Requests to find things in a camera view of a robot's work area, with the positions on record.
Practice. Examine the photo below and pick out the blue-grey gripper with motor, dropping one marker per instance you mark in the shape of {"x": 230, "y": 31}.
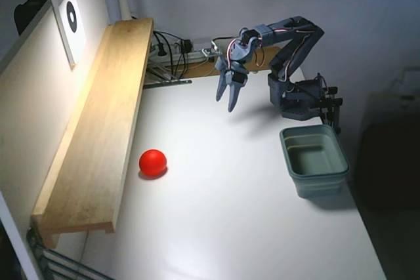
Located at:
{"x": 235, "y": 78}

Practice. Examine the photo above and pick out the red ball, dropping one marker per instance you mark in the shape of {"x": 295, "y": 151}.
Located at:
{"x": 152, "y": 162}

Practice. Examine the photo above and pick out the blue-grey robot arm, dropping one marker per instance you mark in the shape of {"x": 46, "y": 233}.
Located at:
{"x": 305, "y": 40}

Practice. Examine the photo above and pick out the grey plastic container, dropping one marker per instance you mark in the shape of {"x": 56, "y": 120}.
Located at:
{"x": 315, "y": 181}

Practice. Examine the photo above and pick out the white power strip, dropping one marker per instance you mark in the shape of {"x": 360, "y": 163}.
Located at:
{"x": 193, "y": 55}

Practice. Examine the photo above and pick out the grey power adapter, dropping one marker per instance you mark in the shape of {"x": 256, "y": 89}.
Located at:
{"x": 201, "y": 43}

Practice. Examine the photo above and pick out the black table clamp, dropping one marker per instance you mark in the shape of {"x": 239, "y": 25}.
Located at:
{"x": 332, "y": 90}
{"x": 334, "y": 109}

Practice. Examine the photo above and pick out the long light wooden shelf board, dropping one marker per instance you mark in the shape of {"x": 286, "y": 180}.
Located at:
{"x": 98, "y": 129}

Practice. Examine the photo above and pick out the white vertical pole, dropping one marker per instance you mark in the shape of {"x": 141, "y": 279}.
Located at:
{"x": 110, "y": 4}

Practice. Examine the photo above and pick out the small wrist camera board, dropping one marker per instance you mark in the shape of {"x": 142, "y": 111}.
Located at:
{"x": 211, "y": 51}

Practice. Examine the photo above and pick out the aluminium extrusion rail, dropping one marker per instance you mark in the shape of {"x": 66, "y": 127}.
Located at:
{"x": 170, "y": 82}

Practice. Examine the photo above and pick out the metal shelf frame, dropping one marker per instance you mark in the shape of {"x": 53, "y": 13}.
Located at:
{"x": 49, "y": 260}

